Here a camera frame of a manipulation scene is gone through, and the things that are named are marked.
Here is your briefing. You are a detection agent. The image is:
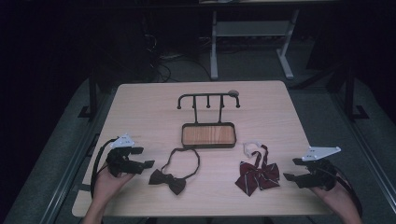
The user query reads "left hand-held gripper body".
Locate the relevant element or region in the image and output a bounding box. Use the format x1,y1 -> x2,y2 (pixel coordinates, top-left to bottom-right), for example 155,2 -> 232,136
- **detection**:
105,133 -> 138,178

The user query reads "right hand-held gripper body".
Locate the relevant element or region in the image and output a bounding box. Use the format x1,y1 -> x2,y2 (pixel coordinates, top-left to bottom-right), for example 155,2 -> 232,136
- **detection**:
301,146 -> 342,191

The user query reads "dark plain bow tie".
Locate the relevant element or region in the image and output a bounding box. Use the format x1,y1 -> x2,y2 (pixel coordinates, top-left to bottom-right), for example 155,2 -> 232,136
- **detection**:
148,147 -> 201,197

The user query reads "red striped bow tie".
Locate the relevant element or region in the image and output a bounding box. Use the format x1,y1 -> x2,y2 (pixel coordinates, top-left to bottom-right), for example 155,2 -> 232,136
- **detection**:
234,140 -> 281,198

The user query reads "black rack with wooden base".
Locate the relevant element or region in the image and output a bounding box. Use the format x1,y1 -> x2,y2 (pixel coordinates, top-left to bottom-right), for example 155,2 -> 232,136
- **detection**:
177,90 -> 242,149

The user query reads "person's right hand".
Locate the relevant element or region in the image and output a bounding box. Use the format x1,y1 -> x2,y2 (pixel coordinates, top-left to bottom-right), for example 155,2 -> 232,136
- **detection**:
310,181 -> 355,216

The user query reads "person's left hand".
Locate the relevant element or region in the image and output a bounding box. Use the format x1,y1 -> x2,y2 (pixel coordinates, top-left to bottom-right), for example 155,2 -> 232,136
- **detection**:
92,165 -> 135,203

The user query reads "black metal stand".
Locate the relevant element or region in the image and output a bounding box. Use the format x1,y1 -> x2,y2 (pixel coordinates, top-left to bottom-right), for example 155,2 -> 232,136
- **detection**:
341,61 -> 371,122
77,66 -> 101,121

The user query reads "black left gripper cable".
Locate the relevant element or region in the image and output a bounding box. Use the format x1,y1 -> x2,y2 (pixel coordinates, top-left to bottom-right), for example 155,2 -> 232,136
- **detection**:
90,137 -> 121,199

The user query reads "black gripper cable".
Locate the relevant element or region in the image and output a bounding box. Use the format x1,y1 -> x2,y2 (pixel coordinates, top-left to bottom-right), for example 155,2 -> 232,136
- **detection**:
90,137 -> 121,199
335,173 -> 364,219

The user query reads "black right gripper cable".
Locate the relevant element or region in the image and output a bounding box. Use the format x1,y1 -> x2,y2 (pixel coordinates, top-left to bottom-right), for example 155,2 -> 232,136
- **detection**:
335,173 -> 364,219

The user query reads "grey metal floor rail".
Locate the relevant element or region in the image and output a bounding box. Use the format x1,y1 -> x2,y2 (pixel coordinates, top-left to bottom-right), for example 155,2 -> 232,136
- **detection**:
329,91 -> 396,203
39,90 -> 117,224

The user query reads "tangle of floor cables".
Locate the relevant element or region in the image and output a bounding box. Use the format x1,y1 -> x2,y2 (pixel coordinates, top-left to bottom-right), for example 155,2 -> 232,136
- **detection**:
141,31 -> 213,84

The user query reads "white metal table frame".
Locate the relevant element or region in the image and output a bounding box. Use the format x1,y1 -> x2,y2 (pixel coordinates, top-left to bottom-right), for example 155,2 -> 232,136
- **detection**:
209,8 -> 301,80

